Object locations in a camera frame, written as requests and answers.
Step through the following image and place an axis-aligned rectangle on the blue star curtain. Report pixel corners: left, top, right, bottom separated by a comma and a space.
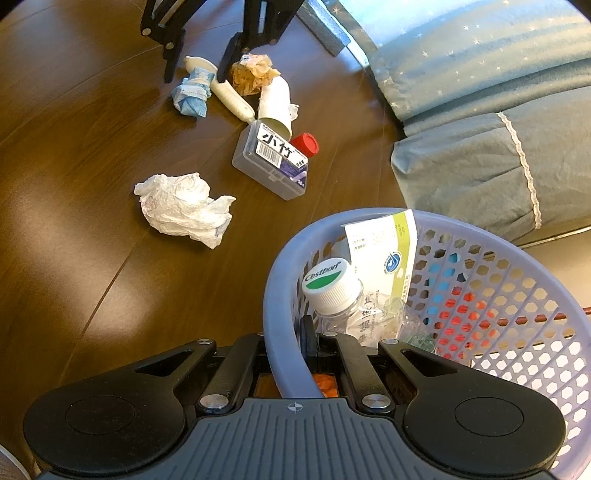
318, 0, 591, 245

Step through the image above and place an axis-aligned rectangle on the red bottle cap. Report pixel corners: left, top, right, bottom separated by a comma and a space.
290, 133, 320, 160

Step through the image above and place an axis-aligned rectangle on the white paper cup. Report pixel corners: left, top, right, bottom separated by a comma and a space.
257, 75, 300, 139

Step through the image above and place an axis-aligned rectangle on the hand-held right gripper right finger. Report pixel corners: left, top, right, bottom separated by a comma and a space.
299, 315, 462, 414

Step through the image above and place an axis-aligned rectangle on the white tissue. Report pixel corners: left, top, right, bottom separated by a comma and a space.
134, 172, 237, 250

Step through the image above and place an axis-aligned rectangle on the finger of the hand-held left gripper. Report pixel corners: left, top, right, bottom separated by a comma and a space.
140, 0, 204, 85
216, 0, 305, 85

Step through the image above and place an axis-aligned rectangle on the white green medicine box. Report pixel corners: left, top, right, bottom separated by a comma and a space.
341, 209, 419, 306

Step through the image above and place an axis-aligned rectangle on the clear plastic box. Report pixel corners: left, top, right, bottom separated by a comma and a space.
232, 119, 309, 202

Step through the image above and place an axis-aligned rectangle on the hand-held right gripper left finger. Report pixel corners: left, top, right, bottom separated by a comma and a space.
134, 331, 269, 416

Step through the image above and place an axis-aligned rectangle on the brown paper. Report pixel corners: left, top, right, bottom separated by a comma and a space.
230, 54, 281, 97

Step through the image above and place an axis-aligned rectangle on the orange plastic bag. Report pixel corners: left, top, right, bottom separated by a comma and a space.
313, 373, 340, 398

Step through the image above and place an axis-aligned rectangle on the lavender plastic mesh basket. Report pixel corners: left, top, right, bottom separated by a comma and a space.
262, 208, 591, 480

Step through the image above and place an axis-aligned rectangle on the cream rounded plastic piece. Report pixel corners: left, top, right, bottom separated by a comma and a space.
185, 55, 219, 75

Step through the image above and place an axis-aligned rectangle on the blue face mask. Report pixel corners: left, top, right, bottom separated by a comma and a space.
170, 67, 212, 118

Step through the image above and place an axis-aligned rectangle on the white tube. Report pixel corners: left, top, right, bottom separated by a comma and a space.
211, 78, 256, 123

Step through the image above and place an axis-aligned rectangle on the clear plastic bottle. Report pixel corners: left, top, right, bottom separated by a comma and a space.
301, 258, 437, 356

